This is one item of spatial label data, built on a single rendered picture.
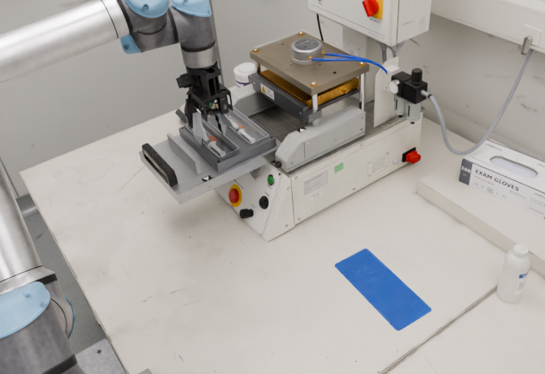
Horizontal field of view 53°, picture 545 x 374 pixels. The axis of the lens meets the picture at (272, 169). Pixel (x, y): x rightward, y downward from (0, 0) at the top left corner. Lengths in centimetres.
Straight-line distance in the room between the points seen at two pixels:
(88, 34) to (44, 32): 7
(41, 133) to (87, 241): 136
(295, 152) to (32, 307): 68
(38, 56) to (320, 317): 77
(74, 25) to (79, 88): 180
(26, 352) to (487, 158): 113
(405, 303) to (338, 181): 37
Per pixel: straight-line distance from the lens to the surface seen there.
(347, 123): 138
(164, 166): 128
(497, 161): 152
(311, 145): 133
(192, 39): 117
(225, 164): 129
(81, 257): 151
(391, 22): 136
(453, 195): 149
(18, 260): 108
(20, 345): 93
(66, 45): 102
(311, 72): 136
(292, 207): 139
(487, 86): 169
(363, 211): 149
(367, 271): 134
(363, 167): 150
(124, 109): 292
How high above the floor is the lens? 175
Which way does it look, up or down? 38 degrees down
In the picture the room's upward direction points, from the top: 6 degrees counter-clockwise
